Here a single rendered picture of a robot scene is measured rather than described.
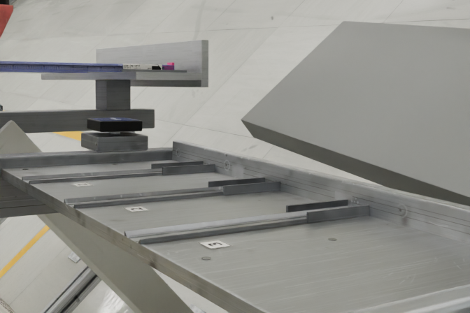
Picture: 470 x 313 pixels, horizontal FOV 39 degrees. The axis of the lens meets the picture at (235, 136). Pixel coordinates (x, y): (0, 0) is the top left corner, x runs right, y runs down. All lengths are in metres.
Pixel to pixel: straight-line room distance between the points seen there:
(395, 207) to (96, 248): 0.61
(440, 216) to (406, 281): 0.12
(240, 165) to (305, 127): 0.26
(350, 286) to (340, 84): 0.62
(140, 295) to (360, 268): 0.73
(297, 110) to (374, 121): 0.15
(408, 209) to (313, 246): 0.10
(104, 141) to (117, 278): 0.37
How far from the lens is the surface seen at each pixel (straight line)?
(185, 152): 0.74
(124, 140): 0.74
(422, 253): 0.43
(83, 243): 1.02
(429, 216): 0.48
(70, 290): 1.58
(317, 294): 0.34
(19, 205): 0.71
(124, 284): 1.06
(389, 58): 0.94
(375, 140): 0.80
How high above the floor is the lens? 1.05
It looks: 27 degrees down
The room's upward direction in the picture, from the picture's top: 37 degrees counter-clockwise
